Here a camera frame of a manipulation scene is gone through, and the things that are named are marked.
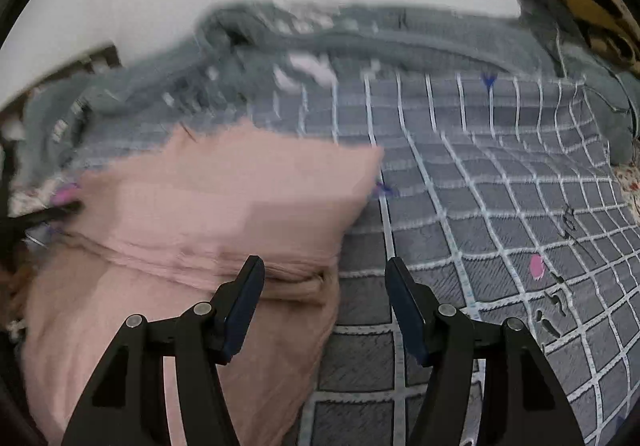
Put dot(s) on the pink knit sweater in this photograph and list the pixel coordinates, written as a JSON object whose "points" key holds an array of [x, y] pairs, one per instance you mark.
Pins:
{"points": [[210, 206]]}

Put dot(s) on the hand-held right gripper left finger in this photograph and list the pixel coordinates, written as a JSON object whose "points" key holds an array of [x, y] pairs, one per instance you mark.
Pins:
{"points": [[239, 311]]}

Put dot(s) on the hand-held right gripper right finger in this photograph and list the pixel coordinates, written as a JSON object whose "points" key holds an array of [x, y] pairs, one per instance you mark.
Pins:
{"points": [[409, 311]]}

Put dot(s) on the grey checked bed sheet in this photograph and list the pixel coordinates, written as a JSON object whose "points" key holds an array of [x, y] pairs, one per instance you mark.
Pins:
{"points": [[500, 186]]}

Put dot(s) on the brown clothing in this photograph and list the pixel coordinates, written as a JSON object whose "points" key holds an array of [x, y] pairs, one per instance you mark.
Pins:
{"points": [[600, 20]]}

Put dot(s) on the floral mattress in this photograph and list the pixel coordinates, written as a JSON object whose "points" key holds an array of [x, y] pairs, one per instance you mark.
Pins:
{"points": [[629, 188]]}

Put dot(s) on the grey floral blanket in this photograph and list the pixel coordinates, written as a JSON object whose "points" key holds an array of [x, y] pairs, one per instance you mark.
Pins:
{"points": [[400, 40]]}

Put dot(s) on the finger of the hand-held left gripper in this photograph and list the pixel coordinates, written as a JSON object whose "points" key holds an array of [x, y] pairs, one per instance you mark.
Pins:
{"points": [[45, 217]]}

